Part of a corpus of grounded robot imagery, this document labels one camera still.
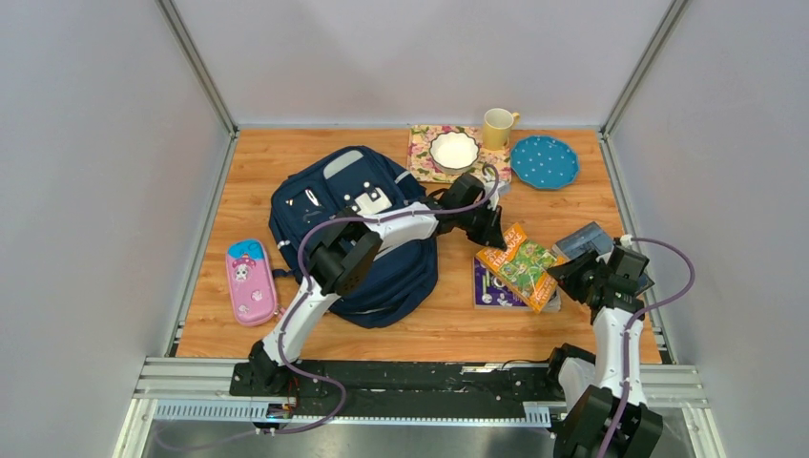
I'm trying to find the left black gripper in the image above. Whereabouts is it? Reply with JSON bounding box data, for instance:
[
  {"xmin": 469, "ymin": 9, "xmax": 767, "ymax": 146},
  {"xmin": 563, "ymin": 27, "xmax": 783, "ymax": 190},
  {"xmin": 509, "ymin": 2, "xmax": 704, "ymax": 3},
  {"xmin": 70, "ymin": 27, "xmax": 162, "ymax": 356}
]
[{"xmin": 459, "ymin": 203, "xmax": 508, "ymax": 254}]

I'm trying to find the orange treehouse children's book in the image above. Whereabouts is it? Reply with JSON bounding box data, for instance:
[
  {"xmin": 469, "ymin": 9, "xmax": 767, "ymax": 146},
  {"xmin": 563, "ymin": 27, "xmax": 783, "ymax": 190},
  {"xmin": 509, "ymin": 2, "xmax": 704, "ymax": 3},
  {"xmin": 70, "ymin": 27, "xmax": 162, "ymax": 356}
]
[{"xmin": 475, "ymin": 223, "xmax": 569, "ymax": 313}]

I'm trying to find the navy blue school backpack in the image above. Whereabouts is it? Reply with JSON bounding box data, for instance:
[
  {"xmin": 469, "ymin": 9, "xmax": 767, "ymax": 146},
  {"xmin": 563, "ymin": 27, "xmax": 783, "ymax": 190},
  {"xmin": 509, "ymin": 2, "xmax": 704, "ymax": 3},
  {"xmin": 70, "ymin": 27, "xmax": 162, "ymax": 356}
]
[{"xmin": 268, "ymin": 146, "xmax": 438, "ymax": 328}]

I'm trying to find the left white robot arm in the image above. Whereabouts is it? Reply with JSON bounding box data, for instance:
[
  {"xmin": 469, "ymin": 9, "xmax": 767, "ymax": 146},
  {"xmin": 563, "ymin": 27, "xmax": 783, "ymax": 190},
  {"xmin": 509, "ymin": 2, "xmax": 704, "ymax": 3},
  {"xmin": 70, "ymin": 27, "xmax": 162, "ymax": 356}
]
[{"xmin": 234, "ymin": 164, "xmax": 507, "ymax": 396}]

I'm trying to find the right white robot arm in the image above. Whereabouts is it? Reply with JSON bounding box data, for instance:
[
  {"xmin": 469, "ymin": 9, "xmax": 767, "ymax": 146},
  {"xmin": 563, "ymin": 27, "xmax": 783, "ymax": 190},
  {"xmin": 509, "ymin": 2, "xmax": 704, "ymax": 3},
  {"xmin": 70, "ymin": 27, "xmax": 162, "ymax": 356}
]
[{"xmin": 544, "ymin": 245, "xmax": 663, "ymax": 457}]

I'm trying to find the dark blue novel book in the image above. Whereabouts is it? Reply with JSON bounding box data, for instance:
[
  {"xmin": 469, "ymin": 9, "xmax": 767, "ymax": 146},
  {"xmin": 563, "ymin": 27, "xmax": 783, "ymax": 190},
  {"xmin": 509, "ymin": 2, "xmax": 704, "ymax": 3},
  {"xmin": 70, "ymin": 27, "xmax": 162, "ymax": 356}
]
[{"xmin": 551, "ymin": 221, "xmax": 654, "ymax": 298}]

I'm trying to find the purple illustrated book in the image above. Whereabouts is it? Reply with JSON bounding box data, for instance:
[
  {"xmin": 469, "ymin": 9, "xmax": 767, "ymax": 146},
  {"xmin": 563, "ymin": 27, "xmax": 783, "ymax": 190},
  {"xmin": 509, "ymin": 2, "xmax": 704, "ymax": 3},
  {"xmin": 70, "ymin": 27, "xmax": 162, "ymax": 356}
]
[{"xmin": 472, "ymin": 258, "xmax": 532, "ymax": 312}]

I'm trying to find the blue polka dot plate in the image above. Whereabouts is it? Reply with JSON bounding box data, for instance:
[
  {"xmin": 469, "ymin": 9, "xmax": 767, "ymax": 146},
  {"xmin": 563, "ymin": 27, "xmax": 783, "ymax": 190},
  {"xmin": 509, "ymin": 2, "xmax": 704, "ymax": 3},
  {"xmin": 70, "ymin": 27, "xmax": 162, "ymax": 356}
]
[{"xmin": 510, "ymin": 135, "xmax": 580, "ymax": 190}]

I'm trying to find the white scalloped bowl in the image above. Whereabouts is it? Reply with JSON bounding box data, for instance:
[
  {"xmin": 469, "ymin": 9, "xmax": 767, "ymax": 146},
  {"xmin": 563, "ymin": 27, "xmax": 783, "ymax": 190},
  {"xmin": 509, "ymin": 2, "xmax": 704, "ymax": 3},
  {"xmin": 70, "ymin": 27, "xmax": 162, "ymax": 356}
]
[{"xmin": 428, "ymin": 132, "xmax": 480, "ymax": 175}]

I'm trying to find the floral placemat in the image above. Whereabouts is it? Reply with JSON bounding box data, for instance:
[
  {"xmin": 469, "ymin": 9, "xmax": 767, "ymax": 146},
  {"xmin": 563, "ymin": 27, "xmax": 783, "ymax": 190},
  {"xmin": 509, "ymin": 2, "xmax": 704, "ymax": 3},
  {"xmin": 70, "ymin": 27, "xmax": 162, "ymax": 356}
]
[{"xmin": 406, "ymin": 124, "xmax": 511, "ymax": 183}]

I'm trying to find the yellow mug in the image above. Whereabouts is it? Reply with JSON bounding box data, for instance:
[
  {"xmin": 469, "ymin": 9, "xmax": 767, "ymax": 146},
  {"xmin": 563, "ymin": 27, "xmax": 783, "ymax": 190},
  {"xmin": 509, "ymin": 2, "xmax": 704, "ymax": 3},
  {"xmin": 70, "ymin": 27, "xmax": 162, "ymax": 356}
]
[{"xmin": 482, "ymin": 108, "xmax": 521, "ymax": 150}]

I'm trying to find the pink cartoon pencil case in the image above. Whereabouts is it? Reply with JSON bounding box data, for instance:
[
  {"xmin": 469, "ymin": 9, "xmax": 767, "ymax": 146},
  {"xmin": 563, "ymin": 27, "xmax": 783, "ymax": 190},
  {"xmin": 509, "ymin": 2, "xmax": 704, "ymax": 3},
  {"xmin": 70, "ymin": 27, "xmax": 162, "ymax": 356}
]
[{"xmin": 225, "ymin": 239, "xmax": 279, "ymax": 326}]

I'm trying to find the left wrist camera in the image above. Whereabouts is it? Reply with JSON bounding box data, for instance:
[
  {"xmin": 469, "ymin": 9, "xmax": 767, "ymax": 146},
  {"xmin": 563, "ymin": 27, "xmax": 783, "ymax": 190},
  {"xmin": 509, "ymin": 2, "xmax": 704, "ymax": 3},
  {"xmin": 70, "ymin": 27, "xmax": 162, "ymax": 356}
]
[{"xmin": 484, "ymin": 181, "xmax": 510, "ymax": 210}]

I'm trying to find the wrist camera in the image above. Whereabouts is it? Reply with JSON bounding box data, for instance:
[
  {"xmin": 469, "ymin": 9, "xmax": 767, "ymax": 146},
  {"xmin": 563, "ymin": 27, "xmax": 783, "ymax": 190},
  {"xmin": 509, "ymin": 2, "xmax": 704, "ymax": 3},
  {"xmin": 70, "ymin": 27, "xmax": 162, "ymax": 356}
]
[
  {"xmin": 618, "ymin": 234, "xmax": 633, "ymax": 247},
  {"xmin": 484, "ymin": 181, "xmax": 510, "ymax": 210}
]

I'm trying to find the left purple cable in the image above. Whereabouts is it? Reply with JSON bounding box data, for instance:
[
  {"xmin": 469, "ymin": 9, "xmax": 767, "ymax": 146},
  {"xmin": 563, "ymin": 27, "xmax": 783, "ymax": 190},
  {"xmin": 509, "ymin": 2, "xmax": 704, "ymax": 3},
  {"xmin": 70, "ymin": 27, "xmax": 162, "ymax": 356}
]
[{"xmin": 278, "ymin": 164, "xmax": 502, "ymax": 437}]

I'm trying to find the purple cable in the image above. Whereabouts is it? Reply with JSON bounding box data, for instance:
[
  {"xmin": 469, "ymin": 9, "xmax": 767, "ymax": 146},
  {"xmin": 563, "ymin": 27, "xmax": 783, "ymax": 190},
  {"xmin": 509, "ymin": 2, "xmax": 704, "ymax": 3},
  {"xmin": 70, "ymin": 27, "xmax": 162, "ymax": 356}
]
[
  {"xmin": 593, "ymin": 236, "xmax": 696, "ymax": 458},
  {"xmin": 278, "ymin": 164, "xmax": 502, "ymax": 437}
]

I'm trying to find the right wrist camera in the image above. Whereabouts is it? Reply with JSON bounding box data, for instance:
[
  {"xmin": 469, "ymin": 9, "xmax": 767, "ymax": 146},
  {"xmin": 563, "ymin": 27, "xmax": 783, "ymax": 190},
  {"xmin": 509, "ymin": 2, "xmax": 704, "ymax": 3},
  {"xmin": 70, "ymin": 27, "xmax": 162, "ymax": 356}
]
[{"xmin": 618, "ymin": 234, "xmax": 633, "ymax": 247}]

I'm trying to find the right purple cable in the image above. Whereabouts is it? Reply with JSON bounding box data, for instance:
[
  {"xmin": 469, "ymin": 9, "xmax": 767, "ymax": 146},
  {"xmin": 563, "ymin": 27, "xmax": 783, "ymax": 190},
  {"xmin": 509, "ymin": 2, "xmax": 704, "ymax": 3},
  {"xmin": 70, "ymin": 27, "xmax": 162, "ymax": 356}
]
[{"xmin": 593, "ymin": 236, "xmax": 696, "ymax": 458}]

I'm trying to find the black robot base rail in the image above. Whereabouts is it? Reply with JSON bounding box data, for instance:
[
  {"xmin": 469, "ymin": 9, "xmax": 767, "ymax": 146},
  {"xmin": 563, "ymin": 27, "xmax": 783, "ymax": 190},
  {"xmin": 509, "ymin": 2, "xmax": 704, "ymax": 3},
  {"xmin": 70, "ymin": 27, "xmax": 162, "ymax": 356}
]
[{"xmin": 228, "ymin": 360, "xmax": 584, "ymax": 432}]

